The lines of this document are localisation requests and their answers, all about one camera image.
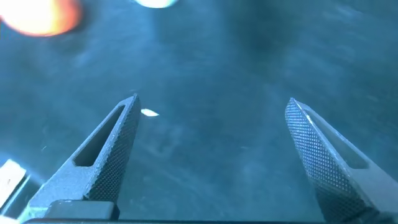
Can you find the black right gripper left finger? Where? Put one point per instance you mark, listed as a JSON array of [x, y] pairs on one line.
[[105, 168]]

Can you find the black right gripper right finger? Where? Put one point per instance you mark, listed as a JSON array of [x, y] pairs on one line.
[[329, 168]]

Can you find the orange fruit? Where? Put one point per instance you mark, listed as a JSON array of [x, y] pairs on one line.
[[37, 15]]

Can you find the white round ashtray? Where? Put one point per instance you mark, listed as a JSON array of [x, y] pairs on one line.
[[155, 3]]

